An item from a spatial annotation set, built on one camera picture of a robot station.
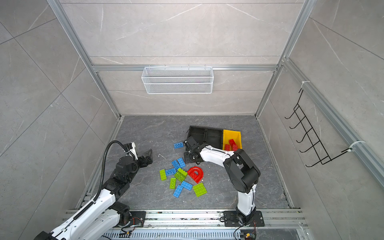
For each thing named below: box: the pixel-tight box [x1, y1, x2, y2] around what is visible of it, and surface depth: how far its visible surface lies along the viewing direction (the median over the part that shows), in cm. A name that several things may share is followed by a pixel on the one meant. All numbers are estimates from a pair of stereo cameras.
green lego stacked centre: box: [174, 168, 188, 182], surface depth 89 cm
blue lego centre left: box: [171, 159, 181, 170], surface depth 94 cm
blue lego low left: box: [165, 168, 177, 176], surface depth 90 cm
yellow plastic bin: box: [222, 129, 243, 151], surface depth 103 cm
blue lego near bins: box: [173, 142, 184, 149], surface depth 103 cm
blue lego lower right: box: [180, 180, 193, 191], surface depth 85 cm
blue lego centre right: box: [177, 157, 186, 168], surface depth 94 cm
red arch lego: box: [187, 166, 204, 184], surface depth 90 cm
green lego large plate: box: [192, 182, 208, 198], surface depth 84 cm
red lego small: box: [229, 139, 238, 151], surface depth 103 cm
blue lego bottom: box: [173, 184, 184, 198], surface depth 83 cm
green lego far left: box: [159, 169, 167, 181], surface depth 89 cm
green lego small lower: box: [169, 177, 177, 190], surface depth 87 cm
